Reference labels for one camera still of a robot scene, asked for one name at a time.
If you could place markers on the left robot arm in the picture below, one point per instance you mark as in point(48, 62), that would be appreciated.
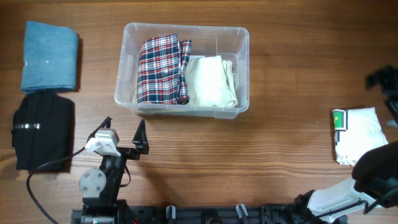
point(100, 187)

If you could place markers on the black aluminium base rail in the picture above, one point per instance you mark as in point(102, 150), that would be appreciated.
point(264, 214)

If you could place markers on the cream cloth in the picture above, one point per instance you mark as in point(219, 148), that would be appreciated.
point(210, 82)

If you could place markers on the white printed cloth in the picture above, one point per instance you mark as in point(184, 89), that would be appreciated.
point(356, 132)

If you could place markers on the folded blue denim cloth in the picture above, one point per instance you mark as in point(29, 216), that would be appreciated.
point(50, 58)

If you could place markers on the folded black cloth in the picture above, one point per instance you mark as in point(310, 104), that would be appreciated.
point(42, 129)

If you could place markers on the plaid cloth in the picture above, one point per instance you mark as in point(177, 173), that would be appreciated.
point(161, 71)

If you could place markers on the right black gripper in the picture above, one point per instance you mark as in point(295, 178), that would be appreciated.
point(380, 77)

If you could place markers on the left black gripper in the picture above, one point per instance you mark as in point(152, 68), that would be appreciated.
point(141, 144)

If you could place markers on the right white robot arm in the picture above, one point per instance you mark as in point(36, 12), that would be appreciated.
point(373, 184)

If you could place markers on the clear plastic storage container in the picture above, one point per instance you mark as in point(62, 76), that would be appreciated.
point(231, 43)

